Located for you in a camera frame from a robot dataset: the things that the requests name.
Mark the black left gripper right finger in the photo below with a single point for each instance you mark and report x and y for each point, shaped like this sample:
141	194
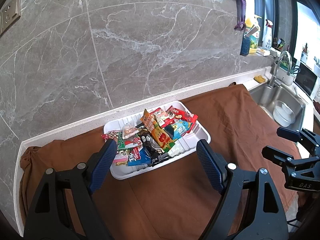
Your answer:
263	217

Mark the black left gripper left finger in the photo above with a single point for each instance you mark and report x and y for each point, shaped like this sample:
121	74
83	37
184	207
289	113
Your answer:
49	216

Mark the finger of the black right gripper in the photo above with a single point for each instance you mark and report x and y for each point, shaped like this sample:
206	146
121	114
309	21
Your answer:
294	136
281	159

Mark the blue Tipo cake packet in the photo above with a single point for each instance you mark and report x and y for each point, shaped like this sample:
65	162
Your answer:
138	156

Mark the white bowl in sink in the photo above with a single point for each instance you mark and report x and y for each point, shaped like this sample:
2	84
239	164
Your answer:
283	114

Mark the steel kitchen sink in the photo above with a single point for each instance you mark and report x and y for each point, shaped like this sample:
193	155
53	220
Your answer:
265	97

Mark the white microwave oven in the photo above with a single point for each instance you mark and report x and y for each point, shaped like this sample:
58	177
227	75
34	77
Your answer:
308	80

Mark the steel kitchen faucet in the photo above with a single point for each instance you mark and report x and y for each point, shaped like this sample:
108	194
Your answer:
282	71

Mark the yellow sponge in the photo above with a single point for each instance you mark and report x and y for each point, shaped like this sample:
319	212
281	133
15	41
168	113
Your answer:
259	79

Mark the brown table cloth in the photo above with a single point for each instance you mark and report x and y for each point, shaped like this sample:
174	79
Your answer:
175	201

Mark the white spray bottle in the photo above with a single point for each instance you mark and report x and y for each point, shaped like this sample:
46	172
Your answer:
267	38

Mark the dark red snack packet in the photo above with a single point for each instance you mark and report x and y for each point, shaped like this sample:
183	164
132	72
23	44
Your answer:
111	135

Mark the green white snack packet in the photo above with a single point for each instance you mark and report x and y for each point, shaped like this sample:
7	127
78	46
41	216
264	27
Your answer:
131	142

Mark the yellow detergent bottle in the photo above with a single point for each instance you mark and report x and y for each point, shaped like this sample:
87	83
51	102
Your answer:
253	32

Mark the black coffee snack packet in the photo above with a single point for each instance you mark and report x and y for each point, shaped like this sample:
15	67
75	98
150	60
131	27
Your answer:
154	151

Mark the teal cartoon snack packet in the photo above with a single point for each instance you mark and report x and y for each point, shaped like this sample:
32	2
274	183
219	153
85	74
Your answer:
178	129

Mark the orange snack packet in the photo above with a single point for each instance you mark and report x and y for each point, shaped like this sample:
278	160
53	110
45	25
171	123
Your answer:
158	133

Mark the clear white orange packet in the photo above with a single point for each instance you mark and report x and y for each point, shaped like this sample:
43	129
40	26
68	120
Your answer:
129	130

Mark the white plastic tray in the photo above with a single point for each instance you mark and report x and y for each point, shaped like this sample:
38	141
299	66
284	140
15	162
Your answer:
186	145

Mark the red white snack packet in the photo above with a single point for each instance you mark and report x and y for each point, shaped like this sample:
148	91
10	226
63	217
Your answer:
162	117

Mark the purple hanging cloth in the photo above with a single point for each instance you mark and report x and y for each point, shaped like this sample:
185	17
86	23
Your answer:
241	10

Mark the wall power socket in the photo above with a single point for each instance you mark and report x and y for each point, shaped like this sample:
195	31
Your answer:
10	13

